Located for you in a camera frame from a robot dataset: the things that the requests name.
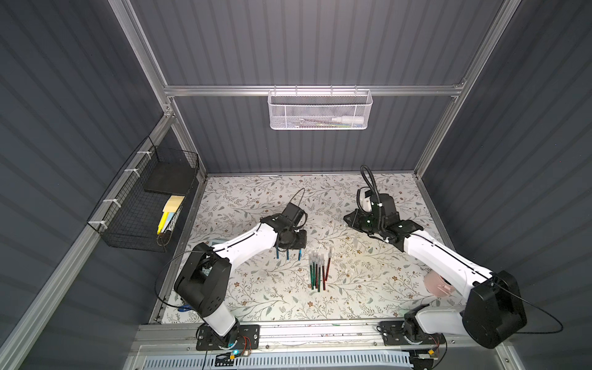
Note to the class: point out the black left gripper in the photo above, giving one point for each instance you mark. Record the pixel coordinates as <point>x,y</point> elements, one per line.
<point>290,238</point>

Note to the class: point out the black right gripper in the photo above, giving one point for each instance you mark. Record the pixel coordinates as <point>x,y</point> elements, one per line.
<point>357,220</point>

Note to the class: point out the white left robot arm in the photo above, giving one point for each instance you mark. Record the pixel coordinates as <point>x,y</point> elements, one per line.
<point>204,278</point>

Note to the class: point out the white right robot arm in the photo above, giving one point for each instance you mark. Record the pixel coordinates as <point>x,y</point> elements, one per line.
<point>493,311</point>

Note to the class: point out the dark red carving knife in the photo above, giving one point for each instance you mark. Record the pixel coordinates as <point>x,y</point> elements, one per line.
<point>328,263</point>

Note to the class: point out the pink round object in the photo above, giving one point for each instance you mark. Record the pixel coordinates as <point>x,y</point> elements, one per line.
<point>437,285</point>

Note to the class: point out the white tube in basket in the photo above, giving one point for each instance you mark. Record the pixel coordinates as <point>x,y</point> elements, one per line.
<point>349,121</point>

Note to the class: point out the yellow sticky note pad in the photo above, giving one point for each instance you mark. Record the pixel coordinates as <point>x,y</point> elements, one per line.
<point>169,211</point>

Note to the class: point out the black notebook in basket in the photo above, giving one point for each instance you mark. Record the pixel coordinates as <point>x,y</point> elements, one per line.
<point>170,178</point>

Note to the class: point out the white ventilated front panel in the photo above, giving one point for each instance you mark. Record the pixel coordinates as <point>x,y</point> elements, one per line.
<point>284,360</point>

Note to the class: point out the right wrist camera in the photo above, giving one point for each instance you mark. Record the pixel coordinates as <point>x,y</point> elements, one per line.
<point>365,201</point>

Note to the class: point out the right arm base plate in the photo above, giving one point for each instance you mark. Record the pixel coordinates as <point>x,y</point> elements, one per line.
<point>405,332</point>

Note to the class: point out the white wire mesh basket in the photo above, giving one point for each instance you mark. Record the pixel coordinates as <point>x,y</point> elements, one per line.
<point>313,108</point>

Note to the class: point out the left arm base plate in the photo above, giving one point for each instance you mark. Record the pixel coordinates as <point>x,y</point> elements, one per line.
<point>239,337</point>

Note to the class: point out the black wire wall basket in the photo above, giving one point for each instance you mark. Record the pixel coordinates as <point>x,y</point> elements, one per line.
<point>128,216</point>

